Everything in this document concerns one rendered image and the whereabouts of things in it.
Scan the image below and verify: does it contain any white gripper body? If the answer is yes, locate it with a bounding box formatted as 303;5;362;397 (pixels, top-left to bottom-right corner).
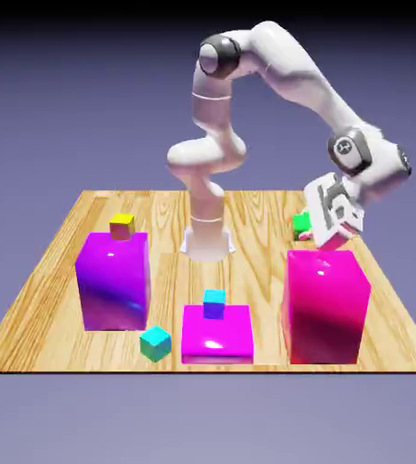
303;172;364;252

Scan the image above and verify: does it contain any small green cube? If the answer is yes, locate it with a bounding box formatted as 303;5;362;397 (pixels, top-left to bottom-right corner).
291;212;313;241

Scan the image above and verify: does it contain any small cyan cube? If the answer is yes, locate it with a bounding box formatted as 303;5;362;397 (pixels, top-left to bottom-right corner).
202;289;227;321

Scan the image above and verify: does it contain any small yellow cube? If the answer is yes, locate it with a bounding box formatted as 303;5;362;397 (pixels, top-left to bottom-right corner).
109;213;136;241

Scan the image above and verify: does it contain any small teal cube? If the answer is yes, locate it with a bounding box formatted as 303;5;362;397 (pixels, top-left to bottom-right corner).
139;325;173;363

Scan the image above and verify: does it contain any large pink tall box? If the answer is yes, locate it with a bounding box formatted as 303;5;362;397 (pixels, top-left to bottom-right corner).
280;248;372;366

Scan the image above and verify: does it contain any large magenta flat box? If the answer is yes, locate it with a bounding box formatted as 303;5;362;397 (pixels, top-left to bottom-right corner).
180;304;255;365

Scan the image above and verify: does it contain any large purple box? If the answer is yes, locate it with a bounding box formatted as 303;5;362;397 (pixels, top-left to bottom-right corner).
74;231;152;332

